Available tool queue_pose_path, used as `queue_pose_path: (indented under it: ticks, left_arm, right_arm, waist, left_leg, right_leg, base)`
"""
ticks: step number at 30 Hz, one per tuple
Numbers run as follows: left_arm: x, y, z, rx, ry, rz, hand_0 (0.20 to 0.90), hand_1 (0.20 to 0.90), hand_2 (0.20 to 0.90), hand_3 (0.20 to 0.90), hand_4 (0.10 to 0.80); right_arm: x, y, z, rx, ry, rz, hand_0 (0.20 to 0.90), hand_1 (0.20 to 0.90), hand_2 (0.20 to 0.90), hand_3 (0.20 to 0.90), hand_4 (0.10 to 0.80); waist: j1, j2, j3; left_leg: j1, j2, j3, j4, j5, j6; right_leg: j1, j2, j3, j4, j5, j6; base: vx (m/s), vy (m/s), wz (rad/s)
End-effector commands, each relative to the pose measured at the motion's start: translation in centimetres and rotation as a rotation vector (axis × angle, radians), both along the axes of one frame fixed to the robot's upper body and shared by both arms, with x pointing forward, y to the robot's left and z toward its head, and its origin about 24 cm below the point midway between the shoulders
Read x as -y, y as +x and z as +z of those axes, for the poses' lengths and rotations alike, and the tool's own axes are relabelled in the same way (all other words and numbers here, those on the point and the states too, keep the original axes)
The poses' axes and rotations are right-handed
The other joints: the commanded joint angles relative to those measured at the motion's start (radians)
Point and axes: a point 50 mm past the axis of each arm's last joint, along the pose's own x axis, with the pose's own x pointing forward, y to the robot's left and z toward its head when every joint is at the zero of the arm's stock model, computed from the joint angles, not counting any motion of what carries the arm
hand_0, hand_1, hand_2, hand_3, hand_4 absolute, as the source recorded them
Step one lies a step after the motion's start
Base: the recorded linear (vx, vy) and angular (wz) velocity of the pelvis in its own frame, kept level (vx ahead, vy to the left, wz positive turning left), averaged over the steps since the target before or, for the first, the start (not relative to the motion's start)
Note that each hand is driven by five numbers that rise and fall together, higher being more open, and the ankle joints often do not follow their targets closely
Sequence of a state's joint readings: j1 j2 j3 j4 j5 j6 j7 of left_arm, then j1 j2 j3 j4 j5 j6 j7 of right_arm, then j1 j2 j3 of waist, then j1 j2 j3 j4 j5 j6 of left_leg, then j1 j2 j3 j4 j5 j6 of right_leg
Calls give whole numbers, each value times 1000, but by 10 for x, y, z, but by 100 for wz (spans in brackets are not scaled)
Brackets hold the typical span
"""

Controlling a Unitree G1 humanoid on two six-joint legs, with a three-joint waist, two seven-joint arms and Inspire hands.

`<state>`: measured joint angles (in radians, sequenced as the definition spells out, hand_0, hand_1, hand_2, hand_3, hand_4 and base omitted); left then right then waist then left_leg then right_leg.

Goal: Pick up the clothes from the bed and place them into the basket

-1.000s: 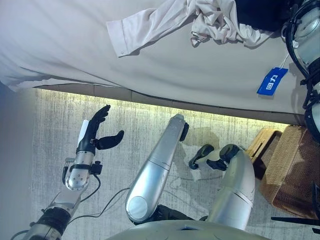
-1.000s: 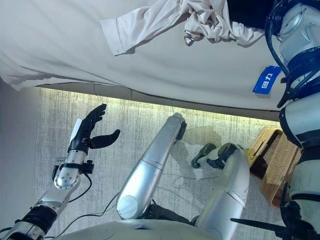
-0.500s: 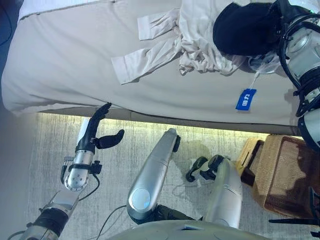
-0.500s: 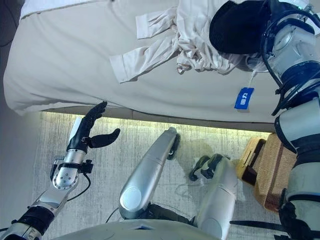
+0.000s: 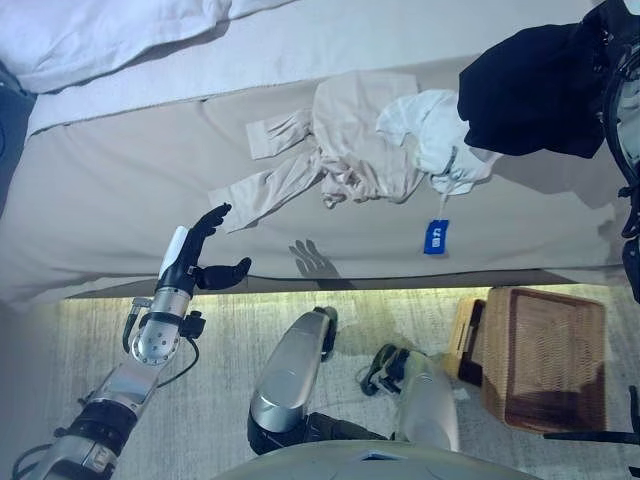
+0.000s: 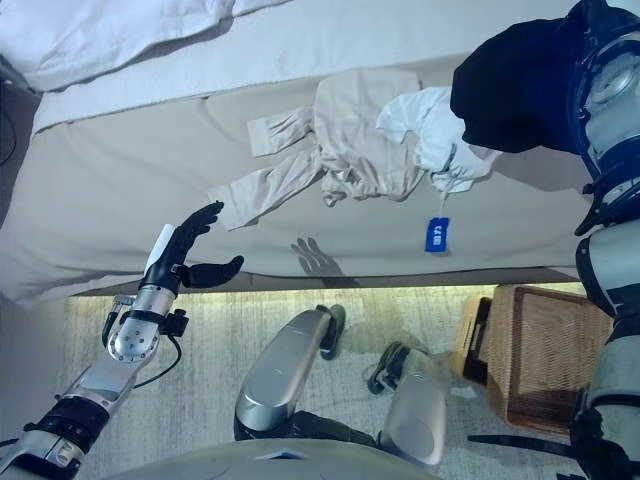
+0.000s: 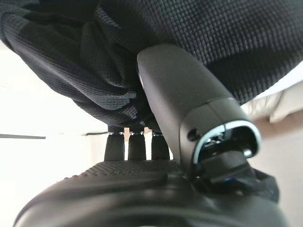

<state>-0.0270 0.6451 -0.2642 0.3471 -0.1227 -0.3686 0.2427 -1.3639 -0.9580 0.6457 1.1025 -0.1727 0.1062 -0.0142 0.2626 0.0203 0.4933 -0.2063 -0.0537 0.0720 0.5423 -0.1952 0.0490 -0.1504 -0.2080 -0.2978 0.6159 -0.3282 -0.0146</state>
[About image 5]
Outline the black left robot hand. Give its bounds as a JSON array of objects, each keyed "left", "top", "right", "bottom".
[{"left": 155, "top": 202, "right": 252, "bottom": 296}]

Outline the beige shirt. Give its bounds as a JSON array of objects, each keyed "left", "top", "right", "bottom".
[{"left": 208, "top": 69, "right": 432, "bottom": 236}]

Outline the white garment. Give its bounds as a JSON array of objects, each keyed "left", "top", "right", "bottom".
[{"left": 375, "top": 89, "right": 502, "bottom": 197}]

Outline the black garment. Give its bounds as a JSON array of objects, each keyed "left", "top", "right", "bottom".
[{"left": 457, "top": 3, "right": 617, "bottom": 160}]

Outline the beige covered bed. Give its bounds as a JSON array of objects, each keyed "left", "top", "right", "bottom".
[{"left": 0, "top": 0, "right": 640, "bottom": 307}]

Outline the brown wicker basket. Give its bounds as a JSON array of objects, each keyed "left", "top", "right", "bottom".
[{"left": 481, "top": 287, "right": 610, "bottom": 437}]

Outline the grey area rug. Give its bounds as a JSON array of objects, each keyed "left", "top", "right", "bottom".
[{"left": 44, "top": 283, "right": 640, "bottom": 480}]

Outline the silver left robot leg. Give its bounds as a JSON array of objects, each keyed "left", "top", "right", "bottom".
[{"left": 247, "top": 306, "right": 339, "bottom": 457}]

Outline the white duvet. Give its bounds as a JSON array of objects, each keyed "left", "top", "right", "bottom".
[{"left": 0, "top": 0, "right": 596, "bottom": 139}]

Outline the blue hang tag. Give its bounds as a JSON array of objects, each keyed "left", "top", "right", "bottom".
[{"left": 422, "top": 218, "right": 451, "bottom": 257}]

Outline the grey robot torso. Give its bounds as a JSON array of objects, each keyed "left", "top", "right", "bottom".
[{"left": 224, "top": 439, "right": 546, "bottom": 480}]

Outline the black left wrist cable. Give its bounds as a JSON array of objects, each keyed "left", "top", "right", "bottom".
[{"left": 121, "top": 297, "right": 201, "bottom": 382}]

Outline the thin black strap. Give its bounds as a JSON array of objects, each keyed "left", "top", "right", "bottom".
[{"left": 542, "top": 428, "right": 640, "bottom": 445}]

